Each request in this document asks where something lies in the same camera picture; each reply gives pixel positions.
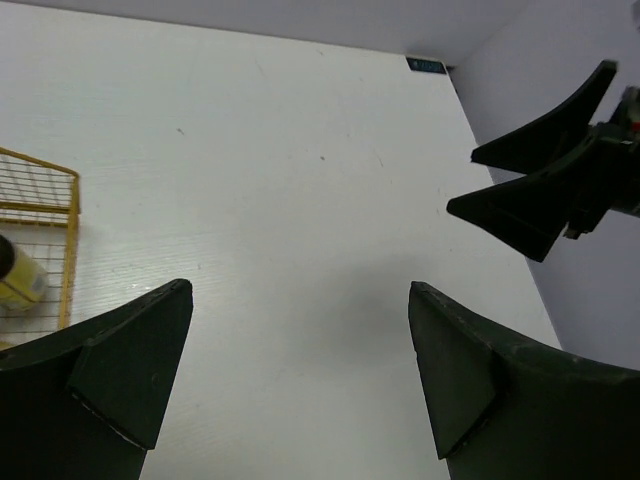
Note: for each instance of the blue table label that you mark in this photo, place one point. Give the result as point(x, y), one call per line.
point(426, 66)

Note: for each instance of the yellow wire basket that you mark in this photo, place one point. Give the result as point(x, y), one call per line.
point(40, 213)

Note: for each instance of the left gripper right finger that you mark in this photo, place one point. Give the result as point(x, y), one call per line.
point(505, 406)

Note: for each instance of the small yellow bottle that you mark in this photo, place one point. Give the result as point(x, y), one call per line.
point(23, 280)

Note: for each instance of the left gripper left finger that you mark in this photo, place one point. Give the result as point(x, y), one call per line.
point(88, 401)

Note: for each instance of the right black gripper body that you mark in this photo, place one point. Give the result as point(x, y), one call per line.
point(612, 181)

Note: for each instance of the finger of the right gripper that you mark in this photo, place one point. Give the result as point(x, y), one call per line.
point(549, 137)
point(531, 212)

